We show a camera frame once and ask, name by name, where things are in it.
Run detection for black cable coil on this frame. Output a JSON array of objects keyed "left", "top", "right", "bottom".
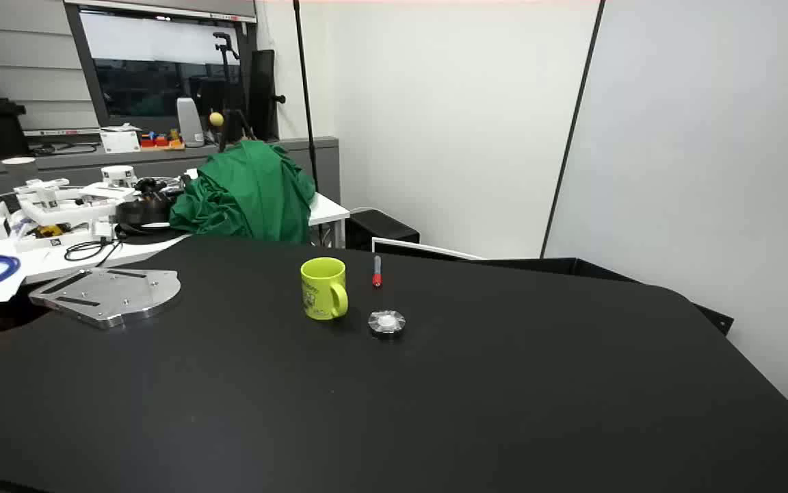
[{"left": 61, "top": 236, "right": 124, "bottom": 266}]

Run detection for yellow mug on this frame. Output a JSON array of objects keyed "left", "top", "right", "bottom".
[{"left": 298, "top": 254, "right": 353, "bottom": 322}]

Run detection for dark framed monitor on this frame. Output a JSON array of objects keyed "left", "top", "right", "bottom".
[{"left": 64, "top": 0, "right": 261, "bottom": 143}]

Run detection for orange small items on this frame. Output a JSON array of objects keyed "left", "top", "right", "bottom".
[{"left": 138, "top": 128, "right": 187, "bottom": 154}]

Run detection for black slanted pole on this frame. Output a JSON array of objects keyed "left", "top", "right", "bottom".
[{"left": 536, "top": 0, "right": 610, "bottom": 261}]

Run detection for small round silver object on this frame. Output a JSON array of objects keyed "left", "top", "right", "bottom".
[{"left": 364, "top": 307, "right": 409, "bottom": 340}]

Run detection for black box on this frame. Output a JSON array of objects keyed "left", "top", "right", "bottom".
[{"left": 344, "top": 209, "right": 421, "bottom": 251}]

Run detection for grey counter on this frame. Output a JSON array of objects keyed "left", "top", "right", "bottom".
[{"left": 0, "top": 136, "right": 342, "bottom": 205}]

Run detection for white machine parts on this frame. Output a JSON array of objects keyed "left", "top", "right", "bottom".
[{"left": 8, "top": 164, "right": 145, "bottom": 233}]

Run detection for thin black vertical pole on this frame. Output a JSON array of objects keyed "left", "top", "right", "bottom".
[{"left": 290, "top": 0, "right": 324, "bottom": 194}]

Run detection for white side table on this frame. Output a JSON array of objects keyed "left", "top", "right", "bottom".
[{"left": 0, "top": 188, "right": 353, "bottom": 311}]

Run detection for white container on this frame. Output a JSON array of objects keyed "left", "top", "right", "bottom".
[{"left": 97, "top": 124, "right": 145, "bottom": 155}]

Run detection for grey metal plate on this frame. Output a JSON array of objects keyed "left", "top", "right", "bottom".
[{"left": 28, "top": 266, "right": 184, "bottom": 331}]

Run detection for green cloth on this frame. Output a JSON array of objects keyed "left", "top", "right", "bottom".
[{"left": 168, "top": 136, "right": 321, "bottom": 246}]

